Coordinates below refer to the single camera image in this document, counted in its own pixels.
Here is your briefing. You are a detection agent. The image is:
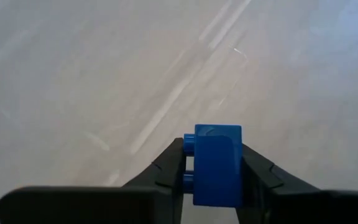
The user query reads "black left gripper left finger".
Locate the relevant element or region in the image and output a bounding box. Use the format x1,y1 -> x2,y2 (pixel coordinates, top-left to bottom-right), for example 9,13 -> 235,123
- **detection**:
0,137 -> 188,224

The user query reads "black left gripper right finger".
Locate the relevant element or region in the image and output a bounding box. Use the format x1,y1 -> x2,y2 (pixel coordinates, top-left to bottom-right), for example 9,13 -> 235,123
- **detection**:
235,142 -> 358,224

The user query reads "small blue block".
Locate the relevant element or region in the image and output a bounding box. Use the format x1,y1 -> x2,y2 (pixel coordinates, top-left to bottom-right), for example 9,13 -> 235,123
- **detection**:
183,124 -> 243,208

